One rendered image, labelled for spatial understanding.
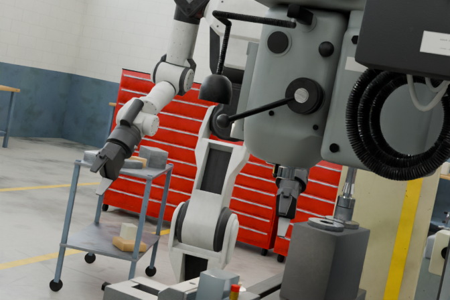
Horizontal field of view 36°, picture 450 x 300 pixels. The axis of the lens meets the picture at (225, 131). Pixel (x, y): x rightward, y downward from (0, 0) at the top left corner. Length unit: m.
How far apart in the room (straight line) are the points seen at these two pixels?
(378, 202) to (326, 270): 1.52
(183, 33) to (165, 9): 9.88
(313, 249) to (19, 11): 10.43
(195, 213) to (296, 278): 0.53
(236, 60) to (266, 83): 0.80
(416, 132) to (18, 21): 10.82
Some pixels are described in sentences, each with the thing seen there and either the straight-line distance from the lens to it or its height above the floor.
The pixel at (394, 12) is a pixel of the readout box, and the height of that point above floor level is 1.60.
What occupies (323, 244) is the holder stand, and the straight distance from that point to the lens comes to 1.70.
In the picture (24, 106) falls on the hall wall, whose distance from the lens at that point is 12.26.
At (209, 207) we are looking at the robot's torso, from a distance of 2.16.
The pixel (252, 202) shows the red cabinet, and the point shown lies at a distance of 6.49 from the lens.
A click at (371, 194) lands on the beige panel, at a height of 1.10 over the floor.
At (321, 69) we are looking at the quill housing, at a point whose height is 1.51.
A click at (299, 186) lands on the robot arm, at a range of 1.95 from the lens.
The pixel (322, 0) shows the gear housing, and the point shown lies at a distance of 1.36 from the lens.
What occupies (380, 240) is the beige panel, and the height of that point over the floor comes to 0.91.
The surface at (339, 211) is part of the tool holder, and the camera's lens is 1.83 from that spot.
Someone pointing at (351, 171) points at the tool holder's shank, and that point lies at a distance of 1.82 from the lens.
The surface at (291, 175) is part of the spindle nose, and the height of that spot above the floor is 1.29.
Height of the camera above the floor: 1.44
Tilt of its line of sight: 3 degrees down
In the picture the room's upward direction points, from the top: 11 degrees clockwise
